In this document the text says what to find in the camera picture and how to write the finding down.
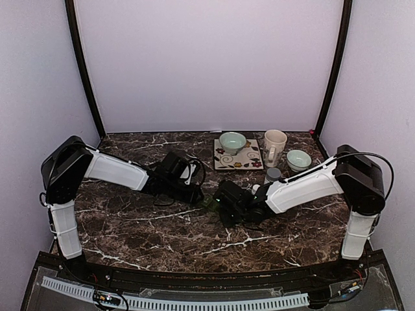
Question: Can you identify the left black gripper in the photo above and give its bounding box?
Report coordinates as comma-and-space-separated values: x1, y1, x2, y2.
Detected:
164, 177, 205, 205

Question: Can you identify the small white pill bottle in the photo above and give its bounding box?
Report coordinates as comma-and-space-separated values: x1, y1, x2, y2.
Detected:
251, 184, 260, 194

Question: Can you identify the green weekly pill organizer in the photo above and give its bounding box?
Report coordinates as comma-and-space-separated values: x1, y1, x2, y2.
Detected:
200, 196, 220, 212

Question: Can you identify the large grey-capped pill bottle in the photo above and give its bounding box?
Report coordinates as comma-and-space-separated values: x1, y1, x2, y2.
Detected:
264, 167, 282, 184

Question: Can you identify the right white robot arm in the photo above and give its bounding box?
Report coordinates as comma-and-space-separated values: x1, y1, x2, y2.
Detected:
213, 144, 391, 281

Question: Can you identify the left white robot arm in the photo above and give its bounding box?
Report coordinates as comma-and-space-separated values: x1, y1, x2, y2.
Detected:
39, 135, 206, 282

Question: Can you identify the floral square ceramic plate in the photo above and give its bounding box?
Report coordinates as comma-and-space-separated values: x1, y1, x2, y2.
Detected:
213, 139, 264, 171

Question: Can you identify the celadon bowl on plate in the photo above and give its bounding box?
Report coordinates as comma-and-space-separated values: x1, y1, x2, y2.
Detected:
219, 132, 246, 155

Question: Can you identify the cream ceramic mug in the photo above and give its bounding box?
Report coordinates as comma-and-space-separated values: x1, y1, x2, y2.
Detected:
263, 130, 287, 168

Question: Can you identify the celadon bowl on table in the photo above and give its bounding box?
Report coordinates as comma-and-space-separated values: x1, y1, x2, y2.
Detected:
287, 150, 312, 172

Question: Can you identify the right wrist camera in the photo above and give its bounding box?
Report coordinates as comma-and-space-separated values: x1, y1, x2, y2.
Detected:
213, 180, 245, 207

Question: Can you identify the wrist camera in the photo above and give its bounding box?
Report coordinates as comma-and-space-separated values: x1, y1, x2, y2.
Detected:
213, 180, 245, 207
161, 152, 191, 179

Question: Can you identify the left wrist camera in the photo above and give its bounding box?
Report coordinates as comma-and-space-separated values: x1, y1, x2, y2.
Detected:
161, 152, 191, 179

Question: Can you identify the white slotted cable duct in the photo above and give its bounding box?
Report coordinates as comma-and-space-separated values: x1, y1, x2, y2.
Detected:
40, 276, 309, 310

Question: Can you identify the black front rail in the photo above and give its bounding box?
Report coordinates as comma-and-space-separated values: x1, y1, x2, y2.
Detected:
35, 250, 386, 292

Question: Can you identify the left black frame post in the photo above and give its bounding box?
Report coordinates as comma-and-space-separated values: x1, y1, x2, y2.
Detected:
64, 0, 106, 139

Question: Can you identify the black frame post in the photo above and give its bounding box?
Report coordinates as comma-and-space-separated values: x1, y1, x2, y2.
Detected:
314, 0, 353, 137
64, 0, 106, 139

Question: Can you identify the right black frame post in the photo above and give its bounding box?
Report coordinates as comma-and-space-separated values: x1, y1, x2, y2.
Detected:
314, 0, 353, 137

